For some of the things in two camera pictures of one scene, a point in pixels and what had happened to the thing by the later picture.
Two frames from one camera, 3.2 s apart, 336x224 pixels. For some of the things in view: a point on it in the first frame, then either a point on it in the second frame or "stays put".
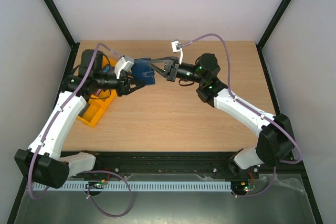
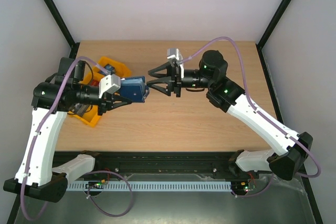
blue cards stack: (108, 68) stays put
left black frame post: (59, 19) stays put
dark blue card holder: (142, 72) → (134, 88)
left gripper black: (124, 84) → (107, 102)
